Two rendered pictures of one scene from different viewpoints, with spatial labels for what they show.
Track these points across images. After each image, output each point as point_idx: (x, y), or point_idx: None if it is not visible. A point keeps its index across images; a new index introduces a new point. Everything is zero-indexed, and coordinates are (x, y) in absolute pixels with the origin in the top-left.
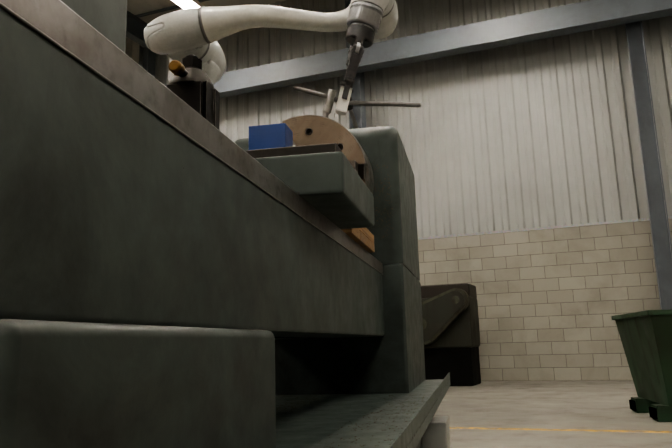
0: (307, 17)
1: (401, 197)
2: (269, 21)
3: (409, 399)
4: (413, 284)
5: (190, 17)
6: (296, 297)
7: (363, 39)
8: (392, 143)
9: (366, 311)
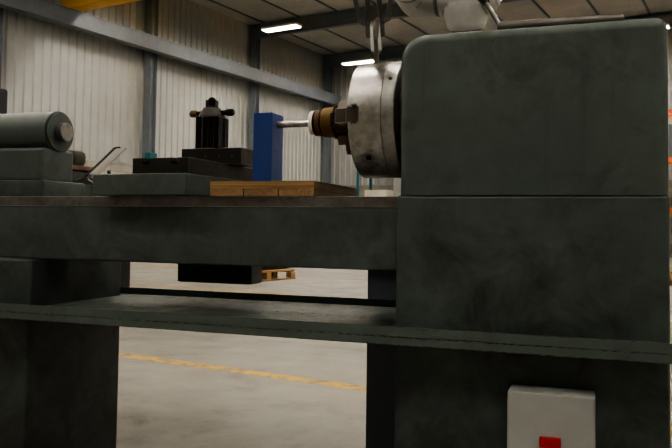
0: None
1: (419, 118)
2: None
3: None
4: (525, 209)
5: None
6: (99, 245)
7: None
8: (402, 62)
9: (291, 247)
